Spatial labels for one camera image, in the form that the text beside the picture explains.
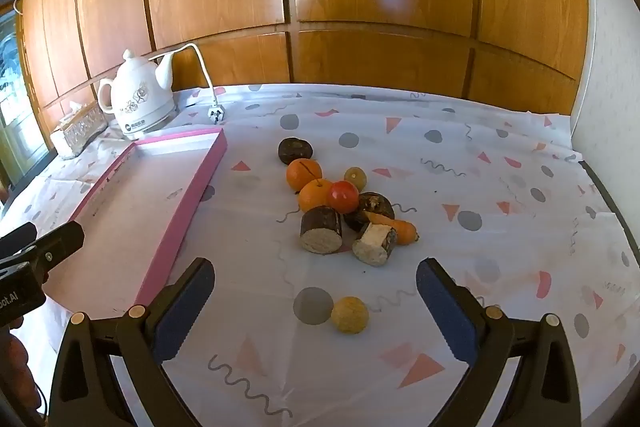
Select dark brown round fruit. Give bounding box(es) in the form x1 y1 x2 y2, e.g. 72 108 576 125
344 192 396 233
278 137 314 166

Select beige round cracker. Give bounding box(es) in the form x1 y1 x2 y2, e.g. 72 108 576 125
299 205 344 254
352 223 398 267

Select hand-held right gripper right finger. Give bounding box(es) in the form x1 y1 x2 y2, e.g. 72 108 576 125
416 257 583 427

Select yellow round fruit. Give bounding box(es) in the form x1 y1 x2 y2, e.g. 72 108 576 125
331 297 370 335

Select orange carrot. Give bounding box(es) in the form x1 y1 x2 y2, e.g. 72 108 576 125
367 212 420 246

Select person's left hand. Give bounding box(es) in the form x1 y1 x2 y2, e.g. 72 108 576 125
0 314 38 413

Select white power cord with plug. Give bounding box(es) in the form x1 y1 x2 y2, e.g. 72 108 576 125
150 43 227 125

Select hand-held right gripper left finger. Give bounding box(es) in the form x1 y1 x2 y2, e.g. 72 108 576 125
50 257 216 427

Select white patterned tablecloth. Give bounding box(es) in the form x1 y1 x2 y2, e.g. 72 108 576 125
0 83 640 427

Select orange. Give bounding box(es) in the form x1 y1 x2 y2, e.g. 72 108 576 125
298 178 335 213
286 159 322 192

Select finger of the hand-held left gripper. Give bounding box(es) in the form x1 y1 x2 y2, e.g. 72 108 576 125
0 222 37 258
27 221 85 279

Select red round fruit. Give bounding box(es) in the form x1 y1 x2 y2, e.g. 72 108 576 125
327 181 360 214

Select white ceramic electric kettle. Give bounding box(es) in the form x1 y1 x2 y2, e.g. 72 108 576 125
97 49 177 140

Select small green-yellow fruit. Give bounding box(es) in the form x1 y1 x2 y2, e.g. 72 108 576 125
343 167 367 190

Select clear patterned tissue box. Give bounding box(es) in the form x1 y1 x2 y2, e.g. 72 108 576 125
49 101 108 156

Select pink cardboard tray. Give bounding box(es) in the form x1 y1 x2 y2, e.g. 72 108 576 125
42 128 227 314

